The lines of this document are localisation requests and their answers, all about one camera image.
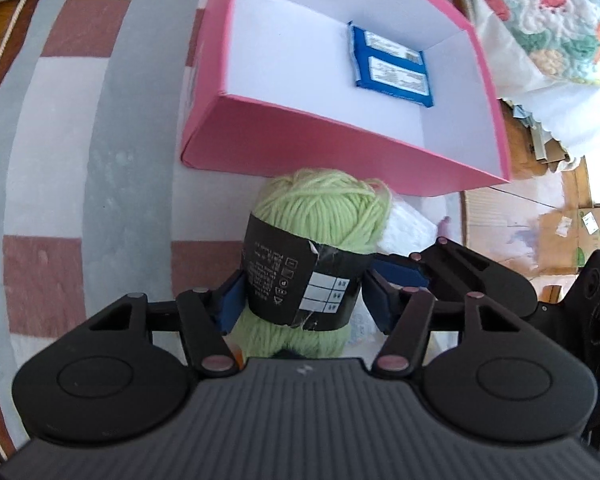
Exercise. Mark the green yarn ball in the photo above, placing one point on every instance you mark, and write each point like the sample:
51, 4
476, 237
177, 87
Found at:
315, 205

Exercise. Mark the floral quilt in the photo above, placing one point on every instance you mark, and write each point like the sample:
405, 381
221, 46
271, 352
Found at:
555, 15

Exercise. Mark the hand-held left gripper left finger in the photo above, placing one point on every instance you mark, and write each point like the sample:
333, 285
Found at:
230, 305

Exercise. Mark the pink cardboard box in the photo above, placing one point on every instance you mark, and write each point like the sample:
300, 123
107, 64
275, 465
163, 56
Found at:
290, 50

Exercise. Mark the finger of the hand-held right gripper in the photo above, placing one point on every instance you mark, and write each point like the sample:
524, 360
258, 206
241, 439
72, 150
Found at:
406, 272

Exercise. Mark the white bed sheet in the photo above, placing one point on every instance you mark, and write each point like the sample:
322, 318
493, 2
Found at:
530, 85

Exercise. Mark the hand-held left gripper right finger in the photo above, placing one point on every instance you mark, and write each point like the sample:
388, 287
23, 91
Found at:
377, 305

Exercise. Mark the brown cardboard box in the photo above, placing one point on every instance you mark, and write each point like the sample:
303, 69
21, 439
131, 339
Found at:
575, 240

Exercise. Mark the blue snack packet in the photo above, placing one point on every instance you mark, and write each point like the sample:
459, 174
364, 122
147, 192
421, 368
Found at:
387, 62

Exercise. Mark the cardboard scraps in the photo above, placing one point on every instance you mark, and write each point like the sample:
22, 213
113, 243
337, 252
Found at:
547, 147

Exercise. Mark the clear bag of cotton swabs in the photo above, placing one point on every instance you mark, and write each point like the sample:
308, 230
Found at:
405, 227

